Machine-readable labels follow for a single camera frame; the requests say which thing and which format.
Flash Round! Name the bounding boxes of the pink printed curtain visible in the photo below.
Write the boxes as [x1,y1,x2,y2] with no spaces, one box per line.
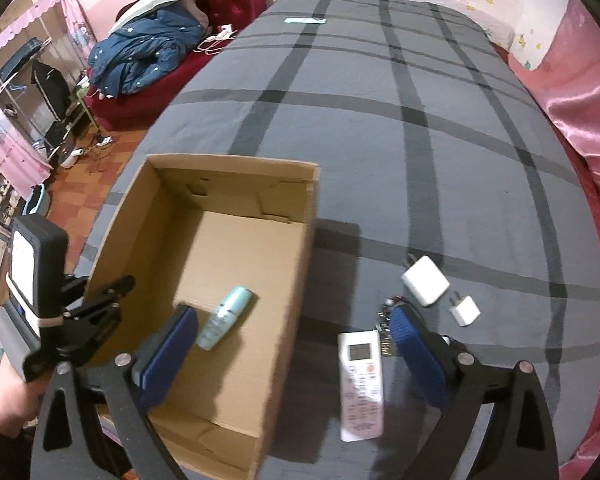
[0,85,51,201]
[45,0,97,58]

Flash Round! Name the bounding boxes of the black hanging garment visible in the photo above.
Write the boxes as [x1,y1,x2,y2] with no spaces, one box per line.
[32,60,72,122]

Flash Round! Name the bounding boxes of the teal plastic bottle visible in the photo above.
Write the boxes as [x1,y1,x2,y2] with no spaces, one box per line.
[196,286,253,352]

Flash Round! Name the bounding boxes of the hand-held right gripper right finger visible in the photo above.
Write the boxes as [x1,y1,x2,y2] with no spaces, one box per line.
[389,305,561,480]

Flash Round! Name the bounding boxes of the white remote control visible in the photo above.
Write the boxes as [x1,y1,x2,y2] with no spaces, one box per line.
[337,331,385,443]

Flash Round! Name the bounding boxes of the pink satin cloth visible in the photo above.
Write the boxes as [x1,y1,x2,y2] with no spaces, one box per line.
[507,0,600,480]

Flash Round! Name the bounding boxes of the metal keychain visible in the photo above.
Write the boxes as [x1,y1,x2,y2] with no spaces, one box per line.
[377,297,398,358]

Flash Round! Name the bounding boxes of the metal clothes rack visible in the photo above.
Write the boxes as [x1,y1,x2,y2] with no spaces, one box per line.
[0,35,96,166]

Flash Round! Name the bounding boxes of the small white charger plug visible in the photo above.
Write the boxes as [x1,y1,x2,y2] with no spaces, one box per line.
[448,290,482,328]

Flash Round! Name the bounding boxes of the cardboard box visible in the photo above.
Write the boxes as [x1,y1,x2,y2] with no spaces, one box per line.
[82,154,322,480]

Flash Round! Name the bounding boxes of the white pillow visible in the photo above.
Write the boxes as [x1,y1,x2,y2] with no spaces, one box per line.
[107,0,206,36]

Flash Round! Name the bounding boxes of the large white charger plug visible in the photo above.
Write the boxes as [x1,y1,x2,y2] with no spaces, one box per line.
[400,254,451,308]

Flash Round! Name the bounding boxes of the blue star-print jacket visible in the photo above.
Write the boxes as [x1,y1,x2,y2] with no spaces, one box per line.
[87,7,206,98]

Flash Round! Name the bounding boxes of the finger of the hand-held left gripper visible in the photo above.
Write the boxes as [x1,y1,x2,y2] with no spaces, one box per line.
[60,275,137,318]
[40,300,126,368]

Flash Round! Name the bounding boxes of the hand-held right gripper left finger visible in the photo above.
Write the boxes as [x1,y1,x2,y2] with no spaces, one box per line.
[30,304,199,480]

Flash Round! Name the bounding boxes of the white charger cables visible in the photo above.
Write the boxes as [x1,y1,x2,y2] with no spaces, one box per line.
[195,25,238,56]

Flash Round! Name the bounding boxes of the grey plaid blanket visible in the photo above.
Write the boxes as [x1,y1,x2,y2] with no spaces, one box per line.
[80,0,600,480]

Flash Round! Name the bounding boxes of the blue plastic basin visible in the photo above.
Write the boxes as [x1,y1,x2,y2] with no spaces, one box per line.
[22,185,51,217]

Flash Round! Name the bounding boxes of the person's left hand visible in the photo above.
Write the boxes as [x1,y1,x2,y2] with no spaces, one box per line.
[0,360,43,436]

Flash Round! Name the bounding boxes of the brown garment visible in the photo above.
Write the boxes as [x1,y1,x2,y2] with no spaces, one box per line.
[184,0,211,30]

